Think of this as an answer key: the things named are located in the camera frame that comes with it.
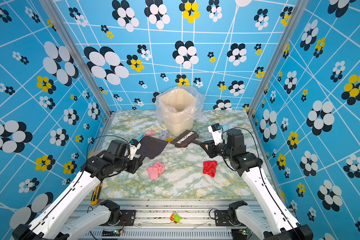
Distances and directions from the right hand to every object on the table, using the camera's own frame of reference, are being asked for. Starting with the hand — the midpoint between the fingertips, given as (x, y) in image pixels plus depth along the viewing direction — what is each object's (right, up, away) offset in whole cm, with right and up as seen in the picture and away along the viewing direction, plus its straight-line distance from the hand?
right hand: (204, 143), depth 74 cm
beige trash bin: (-14, +9, +21) cm, 27 cm away
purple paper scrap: (-24, +3, +32) cm, 40 cm away
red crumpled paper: (+5, -16, +15) cm, 23 cm away
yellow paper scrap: (-20, 0, +25) cm, 32 cm away
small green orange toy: (-14, -36, -2) cm, 39 cm away
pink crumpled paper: (-26, -17, +15) cm, 34 cm away
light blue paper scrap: (-43, 0, +32) cm, 53 cm away
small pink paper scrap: (-35, +4, +32) cm, 47 cm away
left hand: (-32, -9, +2) cm, 34 cm away
